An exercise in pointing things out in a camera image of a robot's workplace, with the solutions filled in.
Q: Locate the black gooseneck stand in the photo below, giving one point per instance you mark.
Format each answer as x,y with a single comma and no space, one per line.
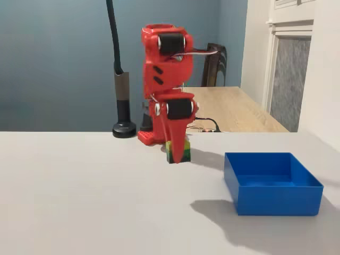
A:
122,106

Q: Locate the red robot arm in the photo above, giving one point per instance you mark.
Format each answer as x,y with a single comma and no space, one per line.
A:
164,71

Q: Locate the light wooden table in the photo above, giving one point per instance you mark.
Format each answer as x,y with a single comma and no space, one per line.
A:
239,111

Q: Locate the green yellow block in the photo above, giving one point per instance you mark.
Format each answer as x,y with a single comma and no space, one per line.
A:
187,152

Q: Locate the blue plastic bin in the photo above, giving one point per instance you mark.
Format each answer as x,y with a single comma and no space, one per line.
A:
279,202

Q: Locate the white door frame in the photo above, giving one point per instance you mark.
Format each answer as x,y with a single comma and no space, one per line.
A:
269,79

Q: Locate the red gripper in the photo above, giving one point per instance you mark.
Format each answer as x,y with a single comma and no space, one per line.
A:
180,110

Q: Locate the dark wooden chair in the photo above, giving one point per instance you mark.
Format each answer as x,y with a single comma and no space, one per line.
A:
212,71

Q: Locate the small circuit board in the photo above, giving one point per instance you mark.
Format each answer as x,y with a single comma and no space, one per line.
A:
204,130

